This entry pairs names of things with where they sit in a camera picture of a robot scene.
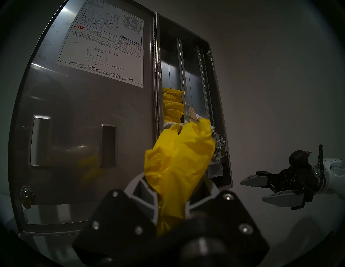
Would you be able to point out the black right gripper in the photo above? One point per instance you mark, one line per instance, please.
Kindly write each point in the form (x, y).
(293, 180)

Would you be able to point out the yellow sanitary pad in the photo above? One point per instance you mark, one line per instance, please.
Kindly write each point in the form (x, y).
(196, 150)
(171, 119)
(172, 97)
(174, 113)
(172, 92)
(173, 105)
(161, 167)

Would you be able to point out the chrome dispensing lever mechanism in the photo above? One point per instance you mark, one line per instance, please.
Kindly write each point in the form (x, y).
(219, 146)

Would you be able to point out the stainless steel dispenser door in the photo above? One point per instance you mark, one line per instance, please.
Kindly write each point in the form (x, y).
(80, 107)

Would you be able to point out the white wrapped sanitary pad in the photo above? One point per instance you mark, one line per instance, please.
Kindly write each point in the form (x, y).
(172, 124)
(192, 112)

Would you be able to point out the stainless steel dispenser cabinet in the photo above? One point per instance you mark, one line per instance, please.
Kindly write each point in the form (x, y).
(169, 70)

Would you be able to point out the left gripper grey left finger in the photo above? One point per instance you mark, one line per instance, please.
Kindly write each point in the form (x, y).
(121, 223)

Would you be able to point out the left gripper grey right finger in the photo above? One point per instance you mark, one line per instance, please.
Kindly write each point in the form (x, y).
(234, 215)

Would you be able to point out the white instruction sheet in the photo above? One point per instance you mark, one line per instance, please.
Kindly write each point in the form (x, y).
(107, 53)

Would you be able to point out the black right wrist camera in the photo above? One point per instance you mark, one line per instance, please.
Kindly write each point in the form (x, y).
(299, 158)

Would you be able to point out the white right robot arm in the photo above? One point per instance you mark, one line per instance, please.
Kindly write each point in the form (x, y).
(334, 175)

